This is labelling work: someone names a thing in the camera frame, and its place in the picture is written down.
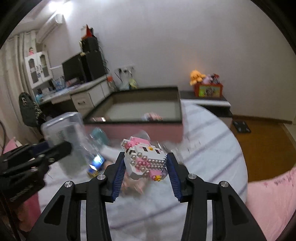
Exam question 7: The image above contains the orange cap bottle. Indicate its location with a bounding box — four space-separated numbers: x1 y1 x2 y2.
107 76 117 92

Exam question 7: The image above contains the black floor scale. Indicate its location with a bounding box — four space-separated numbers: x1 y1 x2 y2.
232 120 251 133

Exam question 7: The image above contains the snack bag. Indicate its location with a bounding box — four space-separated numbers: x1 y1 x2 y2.
128 78 138 90

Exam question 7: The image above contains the wall air conditioner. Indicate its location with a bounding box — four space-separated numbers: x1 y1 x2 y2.
36 14 64 44

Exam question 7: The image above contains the blue gold small box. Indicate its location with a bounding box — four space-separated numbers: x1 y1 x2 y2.
87 154 105 178

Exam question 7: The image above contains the black computer tower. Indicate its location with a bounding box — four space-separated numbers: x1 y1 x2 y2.
80 51 107 82

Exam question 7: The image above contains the red toy bin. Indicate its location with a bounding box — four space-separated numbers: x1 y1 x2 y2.
194 83 223 98

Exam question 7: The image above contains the black speaker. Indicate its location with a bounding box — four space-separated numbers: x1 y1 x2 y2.
80 36 99 53

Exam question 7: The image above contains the small doll on cabinet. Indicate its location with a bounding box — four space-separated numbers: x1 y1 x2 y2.
29 47 34 56

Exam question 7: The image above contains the white desk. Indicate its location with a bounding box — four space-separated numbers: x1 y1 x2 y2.
39 75 111 118

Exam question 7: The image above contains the black white tv bench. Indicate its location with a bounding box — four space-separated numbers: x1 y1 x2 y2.
180 91 233 128

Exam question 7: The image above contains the beige curtain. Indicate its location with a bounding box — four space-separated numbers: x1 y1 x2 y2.
1 30 39 144

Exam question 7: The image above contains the pink block kitty figure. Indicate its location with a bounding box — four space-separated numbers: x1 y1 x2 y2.
121 137 168 182

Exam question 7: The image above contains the clear plastic box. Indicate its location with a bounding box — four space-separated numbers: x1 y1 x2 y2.
41 112 99 176

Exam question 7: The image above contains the wall power outlet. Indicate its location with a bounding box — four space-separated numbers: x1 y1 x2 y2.
117 64 134 73

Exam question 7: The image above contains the pink black storage box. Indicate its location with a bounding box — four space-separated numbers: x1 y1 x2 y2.
83 86 184 143

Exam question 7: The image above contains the orange octopus plush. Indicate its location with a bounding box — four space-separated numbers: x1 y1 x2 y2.
190 70 207 86

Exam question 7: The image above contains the striped white tablecloth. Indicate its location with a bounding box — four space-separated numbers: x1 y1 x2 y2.
38 101 248 241

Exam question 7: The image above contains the white hutch cabinet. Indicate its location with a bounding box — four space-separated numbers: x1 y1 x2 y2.
24 51 53 89

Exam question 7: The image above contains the purple plush toy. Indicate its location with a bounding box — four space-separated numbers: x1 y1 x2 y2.
202 75 213 85

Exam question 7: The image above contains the black office chair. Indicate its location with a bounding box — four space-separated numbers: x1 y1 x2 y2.
18 92 46 131

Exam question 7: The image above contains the black monitor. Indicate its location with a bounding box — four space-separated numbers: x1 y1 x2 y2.
62 54 84 82

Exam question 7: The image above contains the teal clear round piece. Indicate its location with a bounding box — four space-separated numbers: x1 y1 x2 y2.
90 128 109 146

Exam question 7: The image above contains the baby doll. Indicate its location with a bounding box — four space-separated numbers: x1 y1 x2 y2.
121 172 149 195

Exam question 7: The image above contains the pink bedding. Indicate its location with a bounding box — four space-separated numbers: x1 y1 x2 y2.
246 167 295 240

